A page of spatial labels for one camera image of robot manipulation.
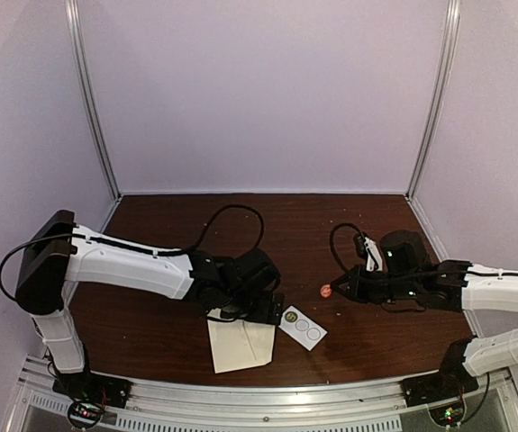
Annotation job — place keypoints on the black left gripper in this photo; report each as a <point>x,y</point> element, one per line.
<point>262,314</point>

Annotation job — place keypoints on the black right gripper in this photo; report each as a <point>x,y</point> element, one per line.
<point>357,289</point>

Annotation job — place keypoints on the red round sticker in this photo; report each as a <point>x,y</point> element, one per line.
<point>326,291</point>

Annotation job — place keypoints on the cream envelope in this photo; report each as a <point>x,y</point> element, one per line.
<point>240,345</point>

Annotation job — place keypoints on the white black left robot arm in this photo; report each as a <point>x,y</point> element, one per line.
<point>240,288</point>

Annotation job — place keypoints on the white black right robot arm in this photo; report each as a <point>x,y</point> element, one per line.
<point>398,268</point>

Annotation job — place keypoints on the green round sticker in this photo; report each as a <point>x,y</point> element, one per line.
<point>291,316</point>

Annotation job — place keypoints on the white sticker sheet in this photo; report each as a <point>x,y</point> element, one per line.
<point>304,331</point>

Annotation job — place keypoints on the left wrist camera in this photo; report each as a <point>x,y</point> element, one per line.
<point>228,312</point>

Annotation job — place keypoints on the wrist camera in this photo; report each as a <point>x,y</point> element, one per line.
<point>228,312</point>
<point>368,250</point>

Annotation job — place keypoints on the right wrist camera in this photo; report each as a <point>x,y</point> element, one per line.
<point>368,250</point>

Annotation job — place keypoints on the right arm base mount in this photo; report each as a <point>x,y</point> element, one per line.
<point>443,392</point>

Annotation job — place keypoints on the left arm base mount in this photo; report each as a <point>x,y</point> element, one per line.
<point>90,395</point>

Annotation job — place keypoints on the aluminium front rail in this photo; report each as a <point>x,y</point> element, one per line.
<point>362,406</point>

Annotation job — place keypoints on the aluminium frame post rear right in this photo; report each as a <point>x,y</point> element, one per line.
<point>448,51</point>

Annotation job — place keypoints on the aluminium frame post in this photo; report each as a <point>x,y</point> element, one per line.
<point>88,97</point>
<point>448,51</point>

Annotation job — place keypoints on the aluminium frame post rear left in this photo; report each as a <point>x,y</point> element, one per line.
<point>88,97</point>

